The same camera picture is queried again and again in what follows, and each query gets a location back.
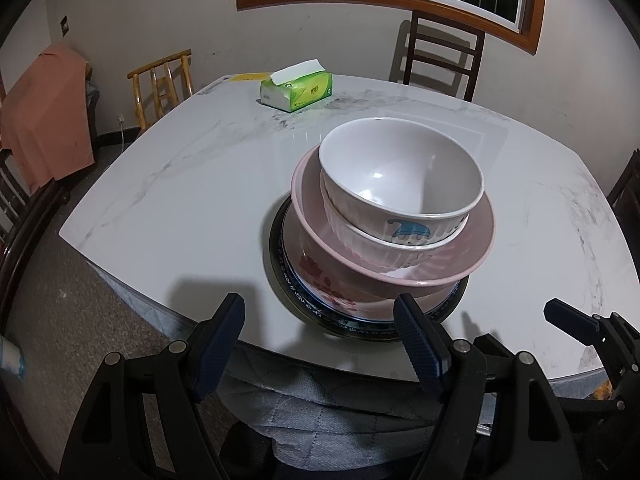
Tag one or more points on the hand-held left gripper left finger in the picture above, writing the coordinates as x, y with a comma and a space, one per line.
217, 355

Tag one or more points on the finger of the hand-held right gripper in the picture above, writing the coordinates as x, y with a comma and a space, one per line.
570, 317

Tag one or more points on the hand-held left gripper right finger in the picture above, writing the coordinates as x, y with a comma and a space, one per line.
420, 355

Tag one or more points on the large blue floral plate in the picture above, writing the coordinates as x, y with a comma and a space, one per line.
280, 280

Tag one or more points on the white bowl with pink band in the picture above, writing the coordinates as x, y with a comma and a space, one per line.
370, 250

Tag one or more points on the large pink bowl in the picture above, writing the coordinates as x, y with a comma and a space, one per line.
465, 245

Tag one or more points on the white plate with red flowers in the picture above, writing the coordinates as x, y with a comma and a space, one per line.
320, 280

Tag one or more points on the white bowl with blue band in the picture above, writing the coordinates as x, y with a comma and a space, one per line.
400, 160

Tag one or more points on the varnished light wooden chair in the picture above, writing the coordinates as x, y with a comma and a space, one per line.
605, 391

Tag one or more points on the grey quilted cushion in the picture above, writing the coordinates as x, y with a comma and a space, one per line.
325, 410

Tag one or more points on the white blue cylinder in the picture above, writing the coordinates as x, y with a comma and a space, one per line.
10, 357

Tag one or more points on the yellow round warning sticker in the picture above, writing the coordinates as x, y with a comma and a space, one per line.
245, 78

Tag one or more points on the green tissue pack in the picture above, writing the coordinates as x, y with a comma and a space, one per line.
305, 90

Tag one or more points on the bamboo chair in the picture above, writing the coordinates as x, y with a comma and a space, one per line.
160, 62

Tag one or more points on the pink cloth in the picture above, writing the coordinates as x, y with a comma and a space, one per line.
45, 110

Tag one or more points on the dark wooden slatted chair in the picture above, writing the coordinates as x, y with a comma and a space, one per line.
445, 35

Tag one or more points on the dark wall switch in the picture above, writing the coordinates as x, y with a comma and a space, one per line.
63, 26

